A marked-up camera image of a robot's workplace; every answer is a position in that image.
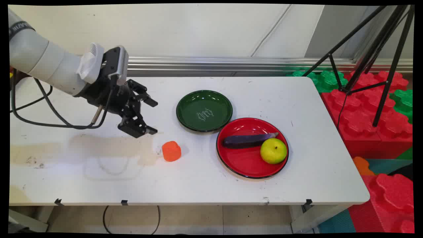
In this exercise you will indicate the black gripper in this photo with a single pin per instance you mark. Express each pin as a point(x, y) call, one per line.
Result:
point(114, 97)

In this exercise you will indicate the purple toy eggplant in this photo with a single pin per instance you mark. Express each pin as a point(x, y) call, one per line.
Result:
point(246, 140)

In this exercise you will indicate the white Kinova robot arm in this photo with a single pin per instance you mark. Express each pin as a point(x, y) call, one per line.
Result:
point(43, 58)

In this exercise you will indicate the orange toy block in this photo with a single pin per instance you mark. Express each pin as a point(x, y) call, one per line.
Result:
point(171, 151)

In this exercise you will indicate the dark green plate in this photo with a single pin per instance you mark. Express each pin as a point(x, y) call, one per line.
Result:
point(204, 110)

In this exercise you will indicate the black table edge clip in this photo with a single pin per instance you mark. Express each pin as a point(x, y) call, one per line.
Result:
point(308, 202)
point(58, 202)
point(124, 202)

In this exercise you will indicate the red plate with black rim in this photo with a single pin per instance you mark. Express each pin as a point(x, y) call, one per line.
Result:
point(244, 158)

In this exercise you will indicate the yellow-green toy apple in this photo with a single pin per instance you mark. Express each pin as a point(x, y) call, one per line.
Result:
point(273, 151)

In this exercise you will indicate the white table leg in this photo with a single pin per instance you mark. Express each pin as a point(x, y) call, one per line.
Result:
point(26, 221)
point(314, 218)

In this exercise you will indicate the large red foam block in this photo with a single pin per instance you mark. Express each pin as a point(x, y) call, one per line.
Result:
point(360, 115)

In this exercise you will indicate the teal foam mat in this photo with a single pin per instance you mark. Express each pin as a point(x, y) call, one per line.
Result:
point(337, 223)

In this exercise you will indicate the orange foam block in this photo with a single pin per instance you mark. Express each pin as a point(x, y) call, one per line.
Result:
point(362, 166)

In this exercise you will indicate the black tripod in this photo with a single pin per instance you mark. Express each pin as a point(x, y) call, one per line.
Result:
point(375, 53)

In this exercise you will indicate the black silver wrist camera box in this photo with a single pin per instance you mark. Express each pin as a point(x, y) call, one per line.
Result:
point(118, 64)

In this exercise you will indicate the aluminium wall rail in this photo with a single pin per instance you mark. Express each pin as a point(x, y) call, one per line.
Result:
point(231, 64)

